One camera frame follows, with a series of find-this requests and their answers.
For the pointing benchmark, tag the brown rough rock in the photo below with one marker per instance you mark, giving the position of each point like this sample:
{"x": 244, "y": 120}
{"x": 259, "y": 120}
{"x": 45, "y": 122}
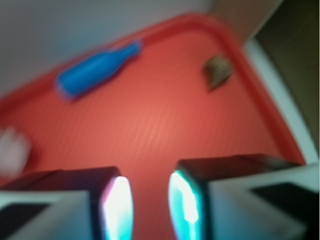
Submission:
{"x": 218, "y": 69}

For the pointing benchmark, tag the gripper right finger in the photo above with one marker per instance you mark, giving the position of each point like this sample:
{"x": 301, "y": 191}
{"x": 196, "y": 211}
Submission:
{"x": 244, "y": 197}

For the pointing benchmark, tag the blue toy bottle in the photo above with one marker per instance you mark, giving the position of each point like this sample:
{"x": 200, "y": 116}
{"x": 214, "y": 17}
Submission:
{"x": 85, "y": 76}

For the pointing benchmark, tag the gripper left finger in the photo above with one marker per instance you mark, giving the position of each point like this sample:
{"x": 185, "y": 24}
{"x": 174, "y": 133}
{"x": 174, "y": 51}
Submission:
{"x": 78, "y": 204}

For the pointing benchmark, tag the red plastic tray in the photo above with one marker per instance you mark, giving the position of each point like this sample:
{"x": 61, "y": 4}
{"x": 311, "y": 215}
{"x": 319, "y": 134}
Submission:
{"x": 157, "y": 110}

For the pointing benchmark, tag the pink plush bunny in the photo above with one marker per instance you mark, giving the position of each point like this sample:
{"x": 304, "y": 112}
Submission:
{"x": 15, "y": 149}

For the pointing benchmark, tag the brown cardboard panel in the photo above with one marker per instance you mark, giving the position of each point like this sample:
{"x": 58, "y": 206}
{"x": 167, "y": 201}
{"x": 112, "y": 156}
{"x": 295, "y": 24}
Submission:
{"x": 289, "y": 33}

